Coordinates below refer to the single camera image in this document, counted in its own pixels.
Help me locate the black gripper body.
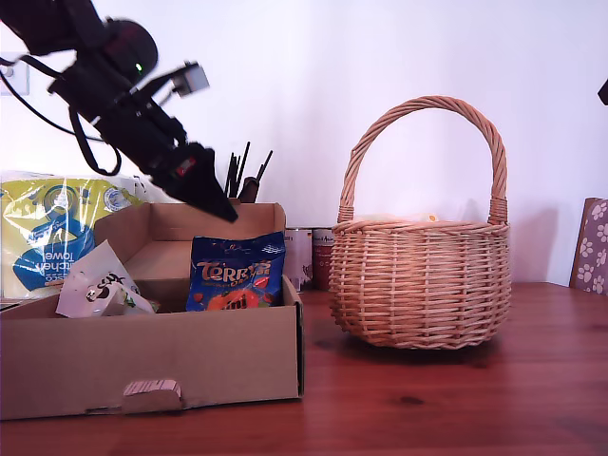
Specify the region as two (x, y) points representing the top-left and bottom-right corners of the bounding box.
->
(97, 92), (189, 180)

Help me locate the blue Terry's egg bag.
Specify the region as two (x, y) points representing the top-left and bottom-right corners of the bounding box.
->
(185, 231), (288, 313)

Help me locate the small white Galaxy bag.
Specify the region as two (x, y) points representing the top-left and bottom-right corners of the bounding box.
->
(55, 239), (161, 318)

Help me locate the red and white egg bag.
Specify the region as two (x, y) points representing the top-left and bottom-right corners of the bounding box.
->
(353, 212), (455, 224)

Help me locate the paw print patterned box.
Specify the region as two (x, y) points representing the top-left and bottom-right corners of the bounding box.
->
(569, 198), (608, 295)

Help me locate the brown cardboard box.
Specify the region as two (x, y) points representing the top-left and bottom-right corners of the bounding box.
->
(0, 201), (305, 422)

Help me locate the woven wicker basket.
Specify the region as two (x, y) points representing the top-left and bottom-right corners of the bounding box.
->
(327, 95), (513, 352)

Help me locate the thin black stick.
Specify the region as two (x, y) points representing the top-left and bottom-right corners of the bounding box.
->
(224, 151), (238, 197)
(234, 140), (253, 197)
(256, 149), (276, 182)

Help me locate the white label tin can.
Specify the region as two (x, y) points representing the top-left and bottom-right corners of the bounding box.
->
(283, 228), (314, 292)

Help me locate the yellow kitchen towel pack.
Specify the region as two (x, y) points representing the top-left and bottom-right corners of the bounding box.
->
(0, 173), (148, 300)

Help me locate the brown wooden handle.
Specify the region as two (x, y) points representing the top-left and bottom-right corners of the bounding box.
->
(239, 176), (262, 204)

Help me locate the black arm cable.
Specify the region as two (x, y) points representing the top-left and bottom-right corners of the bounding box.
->
(0, 56), (104, 143)
(69, 106), (123, 177)

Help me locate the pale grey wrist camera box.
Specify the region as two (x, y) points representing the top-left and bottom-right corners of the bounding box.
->
(154, 60), (211, 99)

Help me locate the white wall light switch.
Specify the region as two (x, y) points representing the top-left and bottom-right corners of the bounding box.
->
(0, 64), (29, 96)

